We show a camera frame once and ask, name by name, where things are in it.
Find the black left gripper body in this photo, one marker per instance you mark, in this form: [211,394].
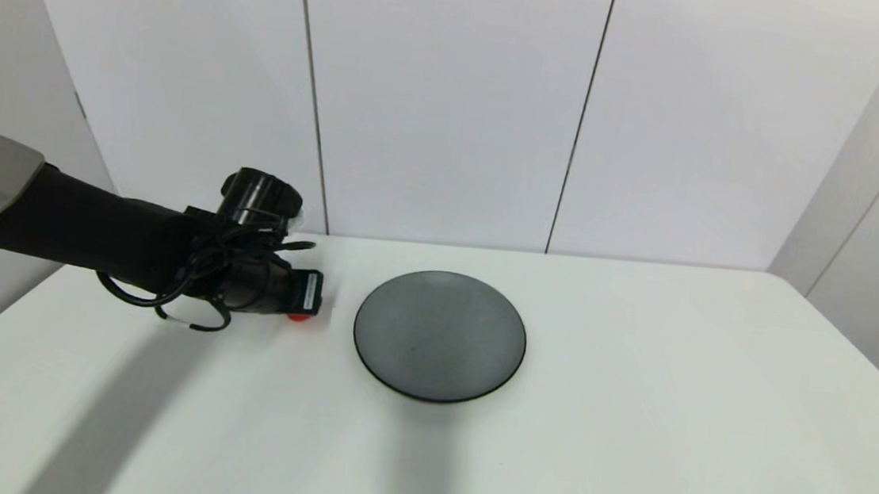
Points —
[269,288]

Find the red rubber duck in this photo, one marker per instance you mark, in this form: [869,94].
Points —
[300,316]

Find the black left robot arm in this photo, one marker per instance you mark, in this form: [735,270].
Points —
[75,227]

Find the round dark grey plate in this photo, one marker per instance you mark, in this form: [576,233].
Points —
[440,336]

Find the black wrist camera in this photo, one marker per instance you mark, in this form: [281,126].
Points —
[257,195]

